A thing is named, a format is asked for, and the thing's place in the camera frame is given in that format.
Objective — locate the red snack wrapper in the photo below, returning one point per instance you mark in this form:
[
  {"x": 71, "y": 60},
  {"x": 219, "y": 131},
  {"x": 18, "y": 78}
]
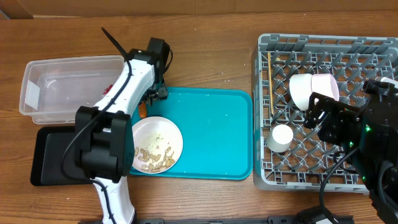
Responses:
[{"x": 107, "y": 90}]

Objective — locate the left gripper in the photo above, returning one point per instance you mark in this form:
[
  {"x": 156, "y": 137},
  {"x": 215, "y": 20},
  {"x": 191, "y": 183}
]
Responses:
[{"x": 161, "y": 94}]

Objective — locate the white cup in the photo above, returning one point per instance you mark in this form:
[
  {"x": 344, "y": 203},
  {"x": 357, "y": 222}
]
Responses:
[{"x": 279, "y": 138}]

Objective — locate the black plastic bin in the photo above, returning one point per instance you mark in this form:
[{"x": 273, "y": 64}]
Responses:
[{"x": 51, "y": 143}]

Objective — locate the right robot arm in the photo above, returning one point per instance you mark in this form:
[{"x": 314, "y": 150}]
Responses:
[{"x": 368, "y": 136}]

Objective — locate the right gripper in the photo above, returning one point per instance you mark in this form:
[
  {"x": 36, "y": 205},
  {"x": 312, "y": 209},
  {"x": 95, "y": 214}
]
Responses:
[{"x": 325, "y": 113}]

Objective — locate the white bowl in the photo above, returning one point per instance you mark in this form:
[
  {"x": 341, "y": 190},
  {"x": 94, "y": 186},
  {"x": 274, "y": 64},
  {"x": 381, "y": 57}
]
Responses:
[
  {"x": 300, "y": 87},
  {"x": 325, "y": 84}
]

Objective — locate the teal plastic tray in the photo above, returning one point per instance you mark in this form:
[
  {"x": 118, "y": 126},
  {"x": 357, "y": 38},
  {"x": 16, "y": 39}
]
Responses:
[{"x": 217, "y": 132}]

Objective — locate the plate with peanuts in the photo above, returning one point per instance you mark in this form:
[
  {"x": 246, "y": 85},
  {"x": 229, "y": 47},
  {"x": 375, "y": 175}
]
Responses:
[{"x": 158, "y": 145}]

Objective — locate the orange carrot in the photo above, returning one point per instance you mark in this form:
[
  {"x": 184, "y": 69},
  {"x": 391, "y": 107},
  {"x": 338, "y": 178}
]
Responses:
[{"x": 142, "y": 109}]

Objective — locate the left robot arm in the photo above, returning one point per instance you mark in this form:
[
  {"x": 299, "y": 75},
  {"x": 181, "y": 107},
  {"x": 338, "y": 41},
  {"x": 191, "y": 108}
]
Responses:
[{"x": 103, "y": 145}]

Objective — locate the clear plastic bin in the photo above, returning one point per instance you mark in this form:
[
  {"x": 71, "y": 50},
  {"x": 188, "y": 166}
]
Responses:
[{"x": 52, "y": 90}]

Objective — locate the wooden chopstick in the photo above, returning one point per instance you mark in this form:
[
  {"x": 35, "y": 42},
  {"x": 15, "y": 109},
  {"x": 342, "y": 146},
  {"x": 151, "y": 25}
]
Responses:
[{"x": 270, "y": 83}]

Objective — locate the grey dishwasher rack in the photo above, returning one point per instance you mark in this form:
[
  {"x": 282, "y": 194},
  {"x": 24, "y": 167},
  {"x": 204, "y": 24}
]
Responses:
[{"x": 351, "y": 60}]

